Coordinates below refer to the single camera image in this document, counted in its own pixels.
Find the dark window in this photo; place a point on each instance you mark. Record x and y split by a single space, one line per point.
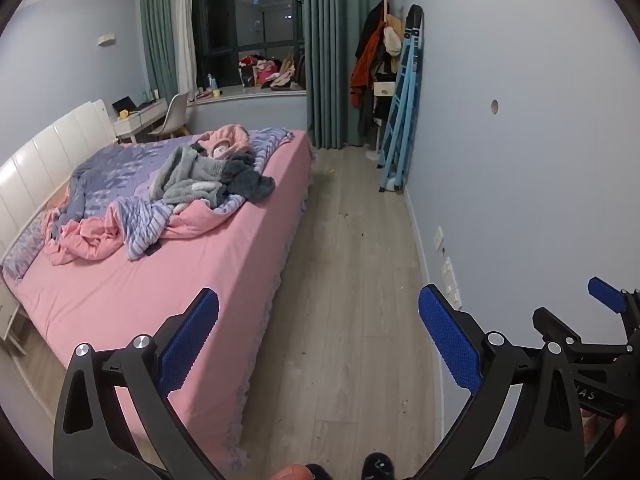
250 20

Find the pink bed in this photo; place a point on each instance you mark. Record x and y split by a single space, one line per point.
150 310

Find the white wall socket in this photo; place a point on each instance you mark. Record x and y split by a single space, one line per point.
438 239

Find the white coat rack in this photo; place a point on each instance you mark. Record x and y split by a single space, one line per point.
373 152

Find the pile of clothes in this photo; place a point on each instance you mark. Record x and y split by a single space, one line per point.
270 72

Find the beige hat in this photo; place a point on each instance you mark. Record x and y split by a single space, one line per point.
392 37

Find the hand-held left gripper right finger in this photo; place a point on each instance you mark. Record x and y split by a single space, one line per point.
452 345

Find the person's right hand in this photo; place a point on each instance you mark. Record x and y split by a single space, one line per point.
592 430

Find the blue folding frame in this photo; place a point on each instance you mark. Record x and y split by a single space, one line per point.
400 110

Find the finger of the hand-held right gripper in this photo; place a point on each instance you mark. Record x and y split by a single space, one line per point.
605 296
550 321

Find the orange jacket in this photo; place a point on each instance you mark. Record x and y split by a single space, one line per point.
362 70

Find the narrow green curtain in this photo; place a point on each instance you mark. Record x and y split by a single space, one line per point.
157 35

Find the pink fluffy garment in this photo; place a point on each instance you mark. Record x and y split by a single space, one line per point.
227 142

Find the light grey fluffy garment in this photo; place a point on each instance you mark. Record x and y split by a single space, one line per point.
190 175

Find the white nightstand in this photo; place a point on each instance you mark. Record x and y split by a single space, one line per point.
5 310

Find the dark grey fluffy garment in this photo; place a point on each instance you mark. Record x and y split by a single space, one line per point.
250 185

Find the white sheer curtain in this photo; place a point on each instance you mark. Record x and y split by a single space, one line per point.
184 35

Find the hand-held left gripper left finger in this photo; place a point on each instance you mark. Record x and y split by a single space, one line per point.
192 340

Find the wide green curtain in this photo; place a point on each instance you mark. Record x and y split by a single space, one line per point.
340 50

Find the white chair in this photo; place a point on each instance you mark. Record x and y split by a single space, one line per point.
175 115

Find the white padded headboard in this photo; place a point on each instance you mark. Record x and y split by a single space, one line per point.
50 150

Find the cream box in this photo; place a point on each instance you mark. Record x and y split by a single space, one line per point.
384 87

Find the black shoe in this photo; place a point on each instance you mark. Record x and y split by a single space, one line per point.
377 466
315 472

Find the purple patterned pillow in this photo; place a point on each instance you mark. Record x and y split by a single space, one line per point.
22 250

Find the black laptop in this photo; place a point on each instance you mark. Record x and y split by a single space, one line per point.
124 105

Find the white wall switch panel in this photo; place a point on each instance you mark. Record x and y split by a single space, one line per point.
450 280

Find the black coat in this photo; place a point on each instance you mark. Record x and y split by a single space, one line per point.
372 25

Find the cream wall fixture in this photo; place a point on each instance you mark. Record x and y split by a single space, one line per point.
106 39

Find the white desk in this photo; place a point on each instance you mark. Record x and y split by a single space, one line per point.
140 120

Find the clear bottle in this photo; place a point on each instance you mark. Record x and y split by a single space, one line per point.
212 81

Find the purple and pink quilt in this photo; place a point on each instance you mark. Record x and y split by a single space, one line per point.
110 180

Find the person's leg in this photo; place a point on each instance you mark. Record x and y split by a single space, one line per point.
292 473

